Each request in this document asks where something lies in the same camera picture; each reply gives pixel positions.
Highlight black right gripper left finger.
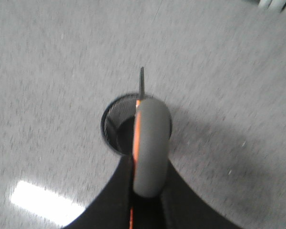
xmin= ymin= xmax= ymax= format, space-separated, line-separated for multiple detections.
xmin=64 ymin=156 xmax=133 ymax=229

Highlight grey orange handled scissors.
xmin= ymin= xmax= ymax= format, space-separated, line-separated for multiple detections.
xmin=128 ymin=66 xmax=171 ymax=229

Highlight grey curtain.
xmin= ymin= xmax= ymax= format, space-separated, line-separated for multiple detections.
xmin=247 ymin=0 xmax=286 ymax=13

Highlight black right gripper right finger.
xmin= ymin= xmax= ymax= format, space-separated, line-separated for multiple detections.
xmin=161 ymin=162 xmax=240 ymax=229

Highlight black mesh pencil bucket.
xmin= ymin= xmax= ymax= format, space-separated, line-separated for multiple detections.
xmin=101 ymin=93 xmax=172 ymax=157

